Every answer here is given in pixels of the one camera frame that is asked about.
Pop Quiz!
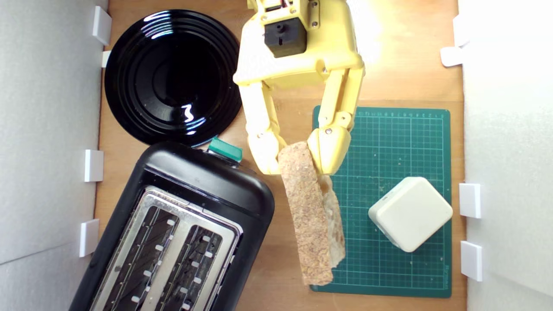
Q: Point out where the brown bread slice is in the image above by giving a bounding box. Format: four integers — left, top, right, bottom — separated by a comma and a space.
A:
277, 141, 346, 286

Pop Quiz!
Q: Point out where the green toaster lever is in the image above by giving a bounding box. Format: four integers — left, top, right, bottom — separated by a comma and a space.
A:
207, 136, 243, 164

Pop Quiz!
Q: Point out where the black two-slot toaster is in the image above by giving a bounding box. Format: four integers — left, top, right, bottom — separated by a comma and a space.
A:
69, 140, 276, 311

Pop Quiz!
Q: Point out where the green cutting mat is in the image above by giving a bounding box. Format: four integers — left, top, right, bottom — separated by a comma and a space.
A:
310, 105, 452, 298

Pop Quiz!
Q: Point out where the white square block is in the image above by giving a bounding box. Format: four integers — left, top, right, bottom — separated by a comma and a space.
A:
368, 176, 454, 253

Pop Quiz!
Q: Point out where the black round plate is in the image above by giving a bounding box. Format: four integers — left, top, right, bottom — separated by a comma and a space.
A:
104, 9, 243, 146

